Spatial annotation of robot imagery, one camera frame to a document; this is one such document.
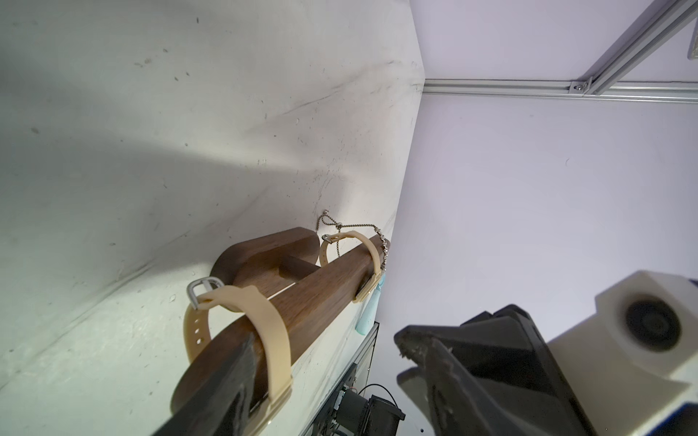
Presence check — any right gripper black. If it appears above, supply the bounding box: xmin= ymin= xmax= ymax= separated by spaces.
xmin=394 ymin=304 xmax=596 ymax=435

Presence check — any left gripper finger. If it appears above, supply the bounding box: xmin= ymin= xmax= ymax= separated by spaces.
xmin=155 ymin=335 xmax=256 ymax=436

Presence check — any gold bracelet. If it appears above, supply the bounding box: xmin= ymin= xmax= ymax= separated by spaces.
xmin=182 ymin=276 xmax=294 ymax=436

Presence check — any wooden watch stand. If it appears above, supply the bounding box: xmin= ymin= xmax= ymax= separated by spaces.
xmin=170 ymin=227 xmax=390 ymax=412

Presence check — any silver chain bracelet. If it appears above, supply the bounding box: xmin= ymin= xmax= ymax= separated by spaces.
xmin=315 ymin=209 xmax=391 ymax=272

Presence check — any cream strap wrist watch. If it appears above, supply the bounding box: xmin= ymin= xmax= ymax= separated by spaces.
xmin=318 ymin=231 xmax=384 ymax=303

